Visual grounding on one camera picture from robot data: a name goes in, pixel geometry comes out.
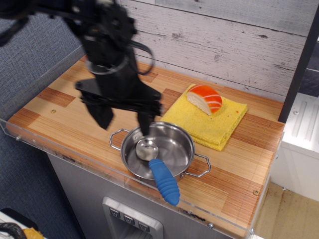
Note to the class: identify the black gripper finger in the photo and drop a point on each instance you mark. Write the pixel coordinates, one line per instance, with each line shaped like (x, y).
(145, 119)
(102, 113)

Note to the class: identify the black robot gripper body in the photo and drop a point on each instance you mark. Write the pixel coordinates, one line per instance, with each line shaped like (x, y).
(119, 87)

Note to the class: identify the blue handled metal spoon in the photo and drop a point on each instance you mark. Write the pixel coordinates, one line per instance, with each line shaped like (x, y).
(166, 184)

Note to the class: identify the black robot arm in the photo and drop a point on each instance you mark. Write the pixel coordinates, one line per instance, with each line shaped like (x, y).
(106, 33)

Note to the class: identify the stainless steel pot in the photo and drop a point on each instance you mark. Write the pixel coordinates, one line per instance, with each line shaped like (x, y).
(176, 150)

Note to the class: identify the salmon nigiri sushi toy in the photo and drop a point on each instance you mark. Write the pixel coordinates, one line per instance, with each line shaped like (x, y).
(205, 98)

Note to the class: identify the yellow folded cloth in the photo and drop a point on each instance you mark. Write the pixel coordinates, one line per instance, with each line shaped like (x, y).
(212, 130)

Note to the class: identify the clear acrylic table guard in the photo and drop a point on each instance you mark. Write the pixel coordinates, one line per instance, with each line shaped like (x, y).
(220, 191)

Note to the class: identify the grey cabinet with buttons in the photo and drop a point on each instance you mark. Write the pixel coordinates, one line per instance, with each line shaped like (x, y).
(107, 208)

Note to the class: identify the yellow object at corner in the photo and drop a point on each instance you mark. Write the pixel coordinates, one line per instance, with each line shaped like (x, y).
(32, 233)

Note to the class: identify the white ridged appliance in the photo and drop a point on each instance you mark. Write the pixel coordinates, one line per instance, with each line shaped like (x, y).
(296, 166)

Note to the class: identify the black right vertical post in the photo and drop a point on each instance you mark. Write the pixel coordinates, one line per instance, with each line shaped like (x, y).
(301, 68)

